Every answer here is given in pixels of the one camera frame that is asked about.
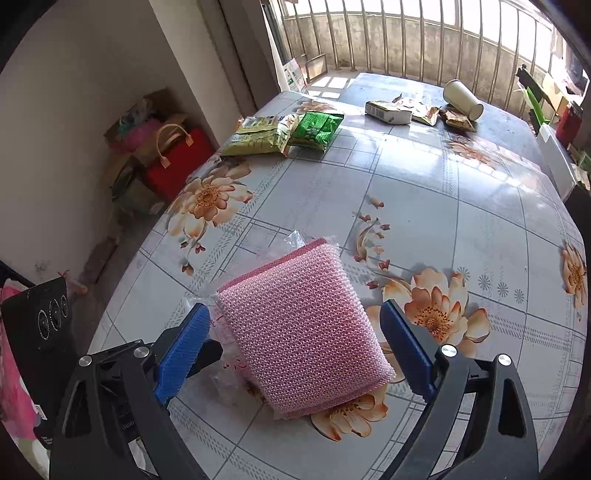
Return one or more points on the picture frame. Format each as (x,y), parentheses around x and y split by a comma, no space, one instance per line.
(316,68)

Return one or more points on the yellow green packet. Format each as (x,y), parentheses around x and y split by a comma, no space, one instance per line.
(258,138)

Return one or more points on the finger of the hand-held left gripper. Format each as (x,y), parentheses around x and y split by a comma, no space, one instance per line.
(207,357)

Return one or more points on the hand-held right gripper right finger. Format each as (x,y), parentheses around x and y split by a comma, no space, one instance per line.
(408,350)

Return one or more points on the metal window railing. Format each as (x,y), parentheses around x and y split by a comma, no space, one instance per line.
(415,41)

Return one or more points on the white green card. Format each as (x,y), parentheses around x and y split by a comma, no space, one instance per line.
(294,76)

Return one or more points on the paper cup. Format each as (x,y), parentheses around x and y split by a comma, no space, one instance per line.
(461,99)

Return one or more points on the red tote bag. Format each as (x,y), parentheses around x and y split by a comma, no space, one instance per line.
(180,170)

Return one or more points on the pink printed cloth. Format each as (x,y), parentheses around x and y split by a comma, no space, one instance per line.
(14,392)

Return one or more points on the white small box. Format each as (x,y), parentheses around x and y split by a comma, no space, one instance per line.
(388,113)

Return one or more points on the brown packet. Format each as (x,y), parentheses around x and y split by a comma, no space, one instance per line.
(457,121)
(425,114)

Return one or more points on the red thermos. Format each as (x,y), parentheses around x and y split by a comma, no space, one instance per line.
(569,124)

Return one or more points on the pink scrub sponge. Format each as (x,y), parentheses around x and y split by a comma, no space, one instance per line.
(300,323)

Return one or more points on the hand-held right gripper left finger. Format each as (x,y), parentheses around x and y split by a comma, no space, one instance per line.
(182,350)

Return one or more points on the green folded stand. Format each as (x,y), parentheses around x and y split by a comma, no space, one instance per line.
(533,99)

